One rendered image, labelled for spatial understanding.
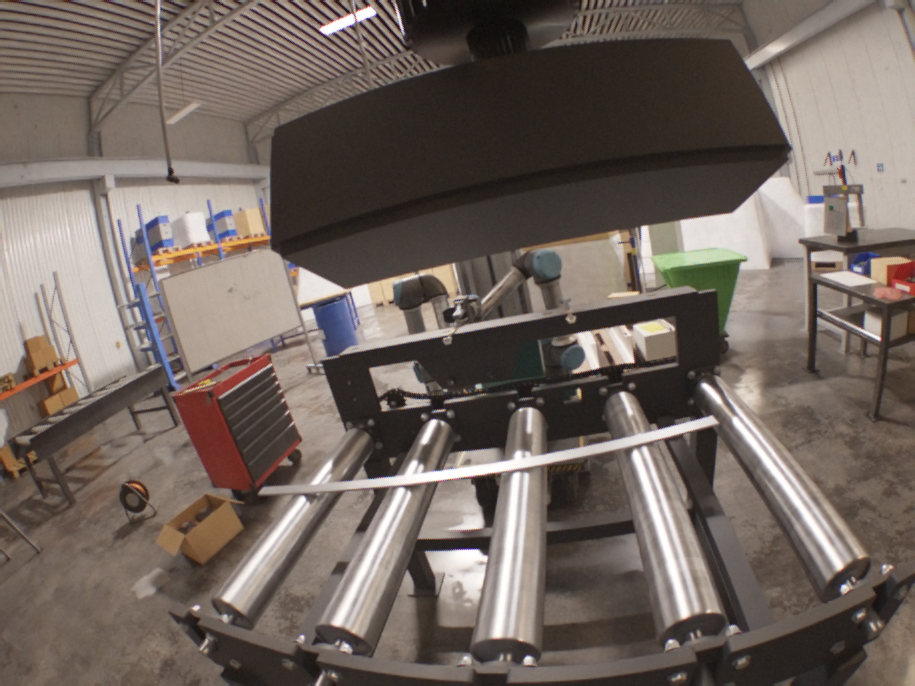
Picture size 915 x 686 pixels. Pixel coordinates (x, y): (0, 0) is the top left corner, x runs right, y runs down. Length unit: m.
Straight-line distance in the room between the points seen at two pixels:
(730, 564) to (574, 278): 3.92
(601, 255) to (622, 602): 3.46
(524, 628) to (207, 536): 2.43
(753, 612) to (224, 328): 5.48
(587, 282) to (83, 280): 10.89
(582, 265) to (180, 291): 4.69
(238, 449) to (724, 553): 2.76
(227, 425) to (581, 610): 2.36
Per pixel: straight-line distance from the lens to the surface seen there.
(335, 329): 6.52
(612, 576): 1.89
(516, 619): 0.68
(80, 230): 11.92
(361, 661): 0.68
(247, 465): 3.02
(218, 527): 2.92
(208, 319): 5.45
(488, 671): 0.63
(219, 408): 2.88
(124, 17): 11.07
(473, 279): 2.04
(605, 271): 4.44
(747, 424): 1.08
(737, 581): 0.88
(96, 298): 11.61
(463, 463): 2.18
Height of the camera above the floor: 1.47
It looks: 15 degrees down
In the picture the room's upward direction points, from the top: 14 degrees counter-clockwise
